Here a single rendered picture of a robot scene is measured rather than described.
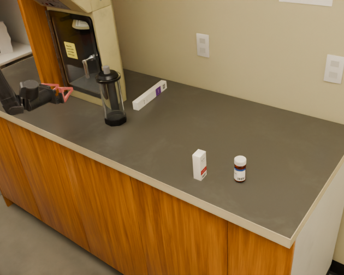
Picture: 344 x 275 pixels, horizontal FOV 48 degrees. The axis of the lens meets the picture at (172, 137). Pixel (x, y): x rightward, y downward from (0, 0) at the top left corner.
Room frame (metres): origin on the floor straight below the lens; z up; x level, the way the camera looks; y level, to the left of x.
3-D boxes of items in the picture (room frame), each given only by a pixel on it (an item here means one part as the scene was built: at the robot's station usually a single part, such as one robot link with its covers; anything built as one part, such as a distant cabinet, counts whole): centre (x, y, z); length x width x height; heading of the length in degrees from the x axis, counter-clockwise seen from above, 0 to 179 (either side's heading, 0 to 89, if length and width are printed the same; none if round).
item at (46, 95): (1.48, 0.52, 1.13); 0.10 x 0.07 x 0.07; 51
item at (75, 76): (1.76, 0.41, 1.19); 0.30 x 0.01 x 0.40; 49
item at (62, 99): (1.51, 0.45, 1.13); 0.09 x 0.07 x 0.07; 140
